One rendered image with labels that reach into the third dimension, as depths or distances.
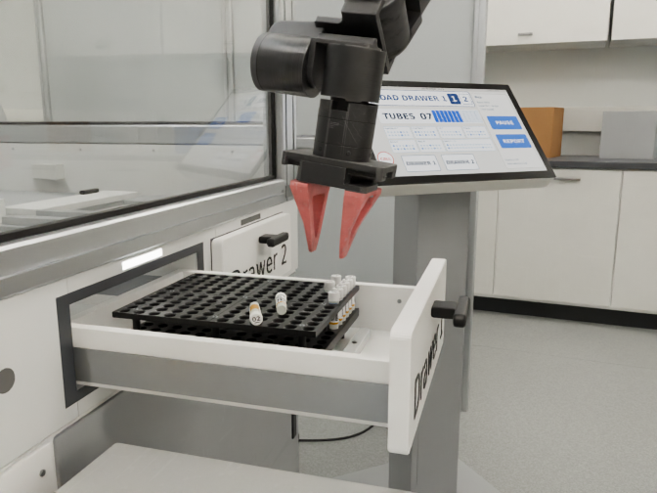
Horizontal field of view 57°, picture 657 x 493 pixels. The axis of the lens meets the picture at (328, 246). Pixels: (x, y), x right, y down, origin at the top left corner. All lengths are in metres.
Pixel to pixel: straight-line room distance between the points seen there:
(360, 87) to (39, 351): 0.38
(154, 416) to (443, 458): 1.14
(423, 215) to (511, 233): 2.06
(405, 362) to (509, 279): 3.13
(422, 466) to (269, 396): 1.24
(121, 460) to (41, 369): 0.13
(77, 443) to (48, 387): 0.08
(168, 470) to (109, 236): 0.25
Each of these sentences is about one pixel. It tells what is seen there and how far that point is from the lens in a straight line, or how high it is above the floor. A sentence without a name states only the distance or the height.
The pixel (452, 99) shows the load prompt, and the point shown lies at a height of 1.15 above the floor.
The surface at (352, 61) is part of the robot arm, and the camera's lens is 0.57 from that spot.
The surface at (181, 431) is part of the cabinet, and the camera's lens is 0.88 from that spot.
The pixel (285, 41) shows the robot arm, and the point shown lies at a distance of 0.61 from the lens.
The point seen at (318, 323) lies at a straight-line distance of 0.60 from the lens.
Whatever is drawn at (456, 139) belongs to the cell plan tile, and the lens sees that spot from 1.53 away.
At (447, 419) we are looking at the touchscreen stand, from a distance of 1.76.
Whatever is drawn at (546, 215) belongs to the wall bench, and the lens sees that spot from 3.54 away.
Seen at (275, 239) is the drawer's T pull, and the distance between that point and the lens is 0.97.
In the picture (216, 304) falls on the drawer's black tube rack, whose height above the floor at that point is 0.90.
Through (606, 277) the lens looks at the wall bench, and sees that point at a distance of 3.60.
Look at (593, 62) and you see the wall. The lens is 4.23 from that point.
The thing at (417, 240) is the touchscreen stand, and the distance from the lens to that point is 1.54.
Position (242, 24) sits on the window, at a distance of 1.05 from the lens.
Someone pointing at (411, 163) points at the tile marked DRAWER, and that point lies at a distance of 1.41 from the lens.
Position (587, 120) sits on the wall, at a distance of 4.16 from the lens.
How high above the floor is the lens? 1.09
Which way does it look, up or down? 11 degrees down
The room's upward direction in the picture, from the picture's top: straight up
